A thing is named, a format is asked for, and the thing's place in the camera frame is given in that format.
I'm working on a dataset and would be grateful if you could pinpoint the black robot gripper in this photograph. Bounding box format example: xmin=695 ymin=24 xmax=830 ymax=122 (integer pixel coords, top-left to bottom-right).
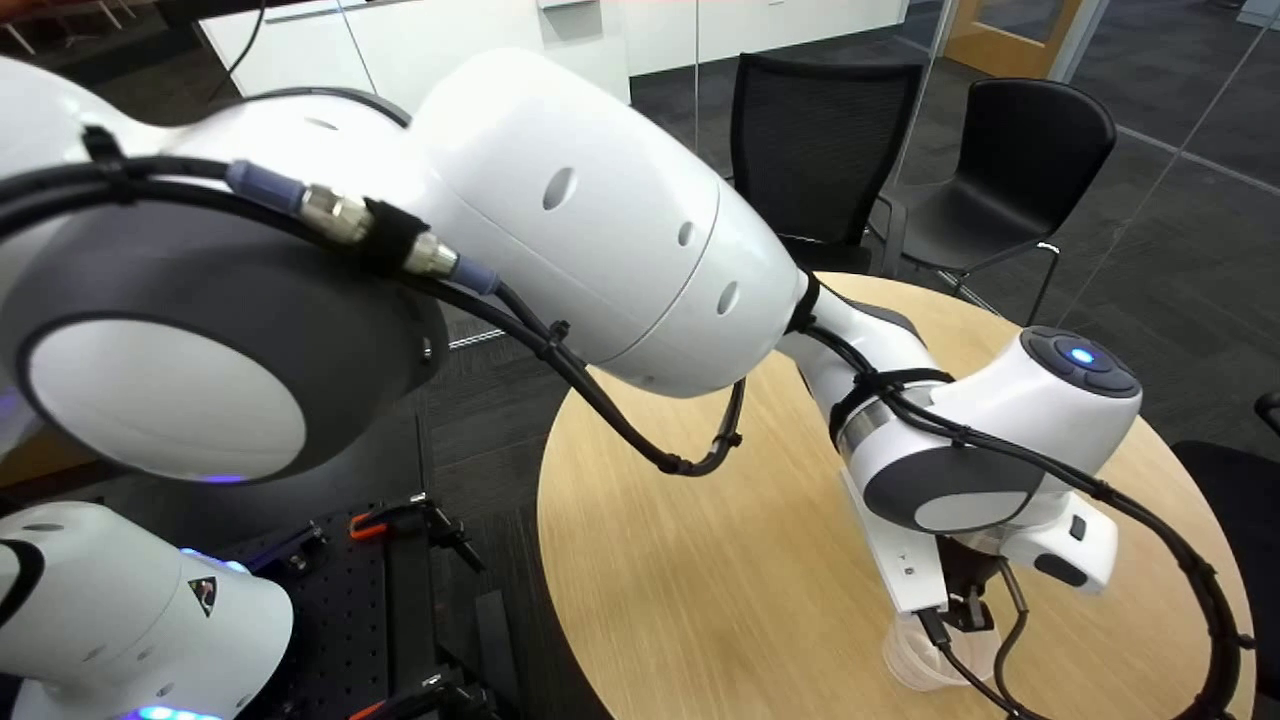
xmin=942 ymin=539 xmax=1010 ymax=632

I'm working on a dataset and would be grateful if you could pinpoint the clear plastic cup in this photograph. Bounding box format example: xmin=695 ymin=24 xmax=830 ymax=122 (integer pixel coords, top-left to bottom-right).
xmin=883 ymin=619 xmax=965 ymax=692

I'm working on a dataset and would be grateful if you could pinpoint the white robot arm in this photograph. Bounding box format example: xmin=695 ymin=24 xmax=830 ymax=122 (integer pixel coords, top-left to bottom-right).
xmin=0 ymin=50 xmax=1139 ymax=639

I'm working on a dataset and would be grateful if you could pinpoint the round wooden table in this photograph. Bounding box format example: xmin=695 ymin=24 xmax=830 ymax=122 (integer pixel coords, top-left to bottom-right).
xmin=536 ymin=286 xmax=1216 ymax=720

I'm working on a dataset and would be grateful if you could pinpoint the black chair front left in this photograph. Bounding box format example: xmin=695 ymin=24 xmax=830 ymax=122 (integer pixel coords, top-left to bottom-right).
xmin=1171 ymin=438 xmax=1280 ymax=700

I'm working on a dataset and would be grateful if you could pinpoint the glass partition panel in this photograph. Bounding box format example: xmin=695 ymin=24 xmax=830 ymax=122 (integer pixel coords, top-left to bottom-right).
xmin=728 ymin=29 xmax=1278 ymax=324

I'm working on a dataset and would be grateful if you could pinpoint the black plastic chair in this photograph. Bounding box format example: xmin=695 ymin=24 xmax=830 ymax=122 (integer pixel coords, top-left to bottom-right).
xmin=895 ymin=81 xmax=1117 ymax=315

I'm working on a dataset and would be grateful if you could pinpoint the black mesh office chair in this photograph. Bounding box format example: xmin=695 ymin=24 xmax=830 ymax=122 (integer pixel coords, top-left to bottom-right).
xmin=734 ymin=54 xmax=923 ymax=270

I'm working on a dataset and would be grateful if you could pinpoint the orange black clamp front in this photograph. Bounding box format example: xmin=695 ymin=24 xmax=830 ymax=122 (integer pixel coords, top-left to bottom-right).
xmin=348 ymin=651 xmax=506 ymax=720

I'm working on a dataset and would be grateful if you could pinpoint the orange black clamp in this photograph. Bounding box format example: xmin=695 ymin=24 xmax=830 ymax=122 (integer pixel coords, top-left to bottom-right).
xmin=348 ymin=651 xmax=506 ymax=720
xmin=243 ymin=492 xmax=485 ymax=573

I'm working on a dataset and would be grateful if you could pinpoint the orange black clamp rear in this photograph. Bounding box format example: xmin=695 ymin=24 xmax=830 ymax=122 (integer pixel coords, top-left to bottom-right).
xmin=243 ymin=492 xmax=485 ymax=573

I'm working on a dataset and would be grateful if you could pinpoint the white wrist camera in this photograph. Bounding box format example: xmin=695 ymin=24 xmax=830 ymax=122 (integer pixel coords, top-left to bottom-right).
xmin=1005 ymin=492 xmax=1122 ymax=591

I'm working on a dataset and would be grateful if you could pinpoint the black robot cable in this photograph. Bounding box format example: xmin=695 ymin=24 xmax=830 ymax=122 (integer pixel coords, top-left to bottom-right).
xmin=0 ymin=122 xmax=1256 ymax=720

